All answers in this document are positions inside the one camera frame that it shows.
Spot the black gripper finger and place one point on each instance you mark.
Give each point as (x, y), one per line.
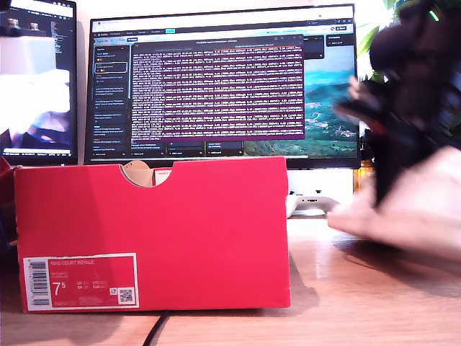
(387, 180)

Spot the white leather sneaker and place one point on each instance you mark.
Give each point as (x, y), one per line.
(425, 202)

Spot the red shoebox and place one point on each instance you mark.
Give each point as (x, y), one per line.
(180, 230)

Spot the red shoebox lid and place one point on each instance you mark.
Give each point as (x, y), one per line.
(7, 194)

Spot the white game controller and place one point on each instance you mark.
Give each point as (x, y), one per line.
(313, 204)

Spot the large wide computer monitor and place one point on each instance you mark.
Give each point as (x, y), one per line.
(216, 90)

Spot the small black computer monitor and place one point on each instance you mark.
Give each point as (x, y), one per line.
(36, 54)

